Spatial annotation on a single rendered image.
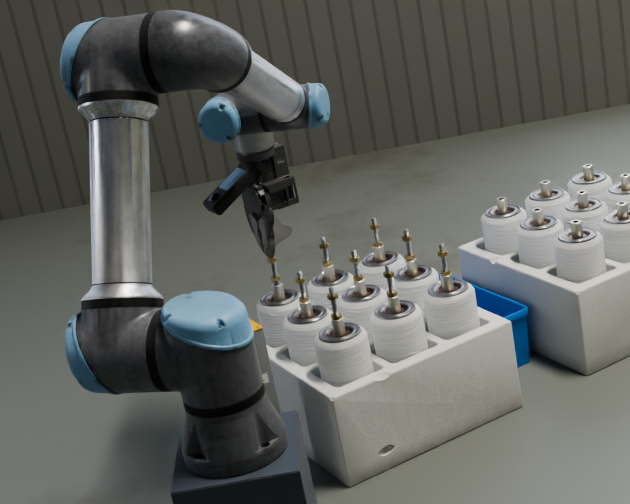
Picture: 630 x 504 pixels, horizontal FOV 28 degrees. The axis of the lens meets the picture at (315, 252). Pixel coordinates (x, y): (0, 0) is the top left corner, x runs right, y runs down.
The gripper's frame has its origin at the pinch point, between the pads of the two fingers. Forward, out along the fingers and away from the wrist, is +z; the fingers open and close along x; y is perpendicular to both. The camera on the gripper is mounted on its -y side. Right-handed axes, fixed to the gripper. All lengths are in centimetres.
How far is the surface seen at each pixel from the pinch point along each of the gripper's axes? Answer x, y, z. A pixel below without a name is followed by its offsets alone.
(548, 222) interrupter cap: -14, 56, 10
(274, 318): -2.2, -2.2, 12.2
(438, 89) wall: 127, 131, 19
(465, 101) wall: 123, 138, 25
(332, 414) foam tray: -29.2, -7.5, 20.6
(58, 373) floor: 64, -28, 35
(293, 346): -11.7, -3.9, 14.4
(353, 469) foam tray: -30.1, -6.0, 32.0
